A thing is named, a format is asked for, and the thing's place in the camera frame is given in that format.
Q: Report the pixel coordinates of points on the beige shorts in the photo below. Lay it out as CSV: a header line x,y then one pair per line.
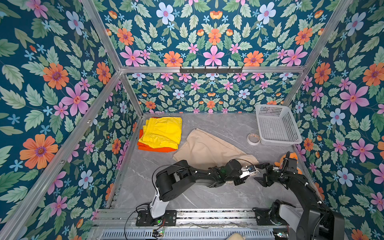
x,y
203,150

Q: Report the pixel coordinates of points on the black wall hook rail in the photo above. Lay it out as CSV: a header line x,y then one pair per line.
x,y
211,70

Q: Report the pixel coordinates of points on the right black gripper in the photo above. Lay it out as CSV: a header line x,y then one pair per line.
x,y
268,167

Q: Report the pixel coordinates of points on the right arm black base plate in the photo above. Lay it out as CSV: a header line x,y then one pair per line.
x,y
266,217

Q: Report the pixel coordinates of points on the beige rounded object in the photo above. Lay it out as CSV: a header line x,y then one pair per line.
x,y
236,236

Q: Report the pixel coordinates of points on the yellow shorts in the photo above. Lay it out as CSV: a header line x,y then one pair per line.
x,y
162,132

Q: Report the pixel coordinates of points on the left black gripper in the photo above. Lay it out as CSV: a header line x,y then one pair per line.
x,y
241,181

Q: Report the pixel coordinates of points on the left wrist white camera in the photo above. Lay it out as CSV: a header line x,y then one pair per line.
x,y
249,168

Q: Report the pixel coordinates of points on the white plastic laundry basket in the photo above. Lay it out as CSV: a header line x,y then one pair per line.
x,y
277,126

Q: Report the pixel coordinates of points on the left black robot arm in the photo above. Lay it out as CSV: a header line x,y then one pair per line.
x,y
171,181

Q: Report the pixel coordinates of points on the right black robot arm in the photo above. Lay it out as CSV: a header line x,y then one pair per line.
x,y
314,221

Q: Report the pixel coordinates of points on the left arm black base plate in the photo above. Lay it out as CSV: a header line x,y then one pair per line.
x,y
145,219

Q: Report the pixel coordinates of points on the white tape roll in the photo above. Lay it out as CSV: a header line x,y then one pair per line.
x,y
253,139

